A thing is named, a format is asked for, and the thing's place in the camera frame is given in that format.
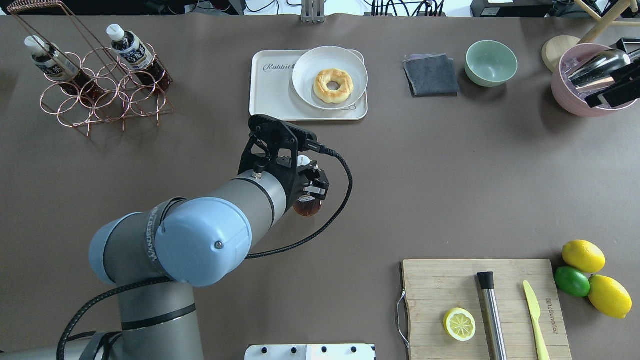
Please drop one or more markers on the yellow lemon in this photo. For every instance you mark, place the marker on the yellow lemon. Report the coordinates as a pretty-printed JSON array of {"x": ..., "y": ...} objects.
[
  {"x": 584, "y": 256},
  {"x": 609, "y": 296}
]

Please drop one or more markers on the grey folded cloth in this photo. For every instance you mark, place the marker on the grey folded cloth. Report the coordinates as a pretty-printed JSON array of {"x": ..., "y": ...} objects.
[{"x": 431, "y": 75}]

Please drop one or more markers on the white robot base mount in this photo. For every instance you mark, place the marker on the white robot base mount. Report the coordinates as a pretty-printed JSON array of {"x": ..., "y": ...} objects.
[{"x": 310, "y": 351}]

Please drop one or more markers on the white plate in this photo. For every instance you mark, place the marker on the white plate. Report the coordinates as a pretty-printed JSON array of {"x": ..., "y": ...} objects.
[{"x": 317, "y": 59}]

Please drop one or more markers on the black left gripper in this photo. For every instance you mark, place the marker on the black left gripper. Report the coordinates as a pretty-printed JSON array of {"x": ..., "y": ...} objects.
[{"x": 294, "y": 187}]

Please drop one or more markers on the pink bowl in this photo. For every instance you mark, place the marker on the pink bowl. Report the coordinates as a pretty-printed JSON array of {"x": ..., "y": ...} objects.
[{"x": 565, "y": 93}]

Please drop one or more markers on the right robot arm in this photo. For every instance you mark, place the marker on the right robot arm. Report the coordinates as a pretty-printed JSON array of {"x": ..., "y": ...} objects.
[{"x": 613, "y": 75}]

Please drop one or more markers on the steel ice scoop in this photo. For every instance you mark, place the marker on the steel ice scoop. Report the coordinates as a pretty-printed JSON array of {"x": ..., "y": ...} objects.
[{"x": 597, "y": 73}]

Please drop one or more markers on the copper wire bottle rack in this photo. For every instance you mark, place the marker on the copper wire bottle rack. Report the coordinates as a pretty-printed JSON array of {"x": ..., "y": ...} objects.
[{"x": 123, "y": 97}]

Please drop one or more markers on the wooden cutting board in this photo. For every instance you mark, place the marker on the wooden cutting board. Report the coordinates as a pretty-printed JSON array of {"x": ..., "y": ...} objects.
[{"x": 434, "y": 286}]

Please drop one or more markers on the half lemon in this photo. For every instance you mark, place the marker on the half lemon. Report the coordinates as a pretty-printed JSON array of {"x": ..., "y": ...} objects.
[{"x": 459, "y": 324}]

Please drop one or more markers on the aluminium frame post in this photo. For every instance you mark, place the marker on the aluminium frame post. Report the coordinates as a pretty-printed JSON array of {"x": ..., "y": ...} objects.
[{"x": 312, "y": 11}]

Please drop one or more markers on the tea bottle white cap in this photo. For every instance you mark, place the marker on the tea bottle white cap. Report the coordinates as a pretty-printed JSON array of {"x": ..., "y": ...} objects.
[{"x": 307, "y": 205}]

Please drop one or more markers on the yellow plastic knife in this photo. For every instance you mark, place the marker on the yellow plastic knife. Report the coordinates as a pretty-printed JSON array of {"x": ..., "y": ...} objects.
[{"x": 535, "y": 314}]

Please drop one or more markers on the cream serving tray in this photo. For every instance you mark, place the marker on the cream serving tray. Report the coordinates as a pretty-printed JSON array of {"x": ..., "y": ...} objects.
[{"x": 281, "y": 84}]

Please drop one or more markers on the steel muddler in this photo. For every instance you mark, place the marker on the steel muddler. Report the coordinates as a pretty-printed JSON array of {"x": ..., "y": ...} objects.
[{"x": 491, "y": 316}]

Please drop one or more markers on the green bowl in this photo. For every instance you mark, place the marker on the green bowl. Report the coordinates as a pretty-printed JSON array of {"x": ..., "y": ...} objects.
[{"x": 490, "y": 63}]

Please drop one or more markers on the glazed donut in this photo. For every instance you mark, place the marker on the glazed donut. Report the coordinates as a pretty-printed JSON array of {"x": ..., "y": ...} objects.
[{"x": 333, "y": 85}]

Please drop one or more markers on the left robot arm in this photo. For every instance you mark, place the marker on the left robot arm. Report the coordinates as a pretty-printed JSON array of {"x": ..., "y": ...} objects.
[{"x": 155, "y": 260}]

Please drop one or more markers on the tea bottle in rack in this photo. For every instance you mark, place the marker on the tea bottle in rack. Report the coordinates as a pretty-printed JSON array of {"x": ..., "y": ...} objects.
[
  {"x": 56, "y": 67},
  {"x": 140, "y": 59}
]

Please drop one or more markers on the green lime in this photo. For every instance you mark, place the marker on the green lime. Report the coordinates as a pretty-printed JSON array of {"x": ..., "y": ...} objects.
[{"x": 572, "y": 281}]

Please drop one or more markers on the wooden mug tree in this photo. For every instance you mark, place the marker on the wooden mug tree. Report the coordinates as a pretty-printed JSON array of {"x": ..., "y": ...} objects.
[{"x": 555, "y": 47}]

